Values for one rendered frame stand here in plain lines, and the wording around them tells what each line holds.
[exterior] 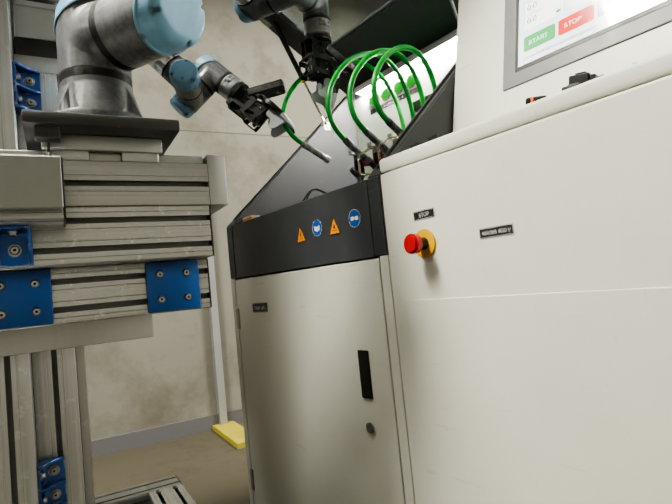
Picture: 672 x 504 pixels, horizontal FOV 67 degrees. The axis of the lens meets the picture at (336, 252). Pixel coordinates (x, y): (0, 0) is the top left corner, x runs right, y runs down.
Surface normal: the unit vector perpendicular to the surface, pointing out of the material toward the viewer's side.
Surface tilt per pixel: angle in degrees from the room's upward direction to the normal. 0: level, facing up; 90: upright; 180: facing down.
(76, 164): 90
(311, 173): 90
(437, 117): 90
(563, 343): 90
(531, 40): 76
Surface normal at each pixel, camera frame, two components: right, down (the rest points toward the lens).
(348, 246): -0.79, 0.04
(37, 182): 0.48, -0.11
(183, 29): 0.88, 0.00
